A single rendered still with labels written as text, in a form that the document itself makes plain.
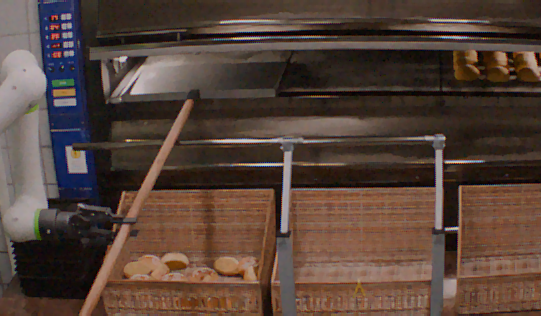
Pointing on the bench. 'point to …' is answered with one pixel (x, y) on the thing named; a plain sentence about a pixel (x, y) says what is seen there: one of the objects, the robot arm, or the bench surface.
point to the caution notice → (76, 160)
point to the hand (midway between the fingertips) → (125, 226)
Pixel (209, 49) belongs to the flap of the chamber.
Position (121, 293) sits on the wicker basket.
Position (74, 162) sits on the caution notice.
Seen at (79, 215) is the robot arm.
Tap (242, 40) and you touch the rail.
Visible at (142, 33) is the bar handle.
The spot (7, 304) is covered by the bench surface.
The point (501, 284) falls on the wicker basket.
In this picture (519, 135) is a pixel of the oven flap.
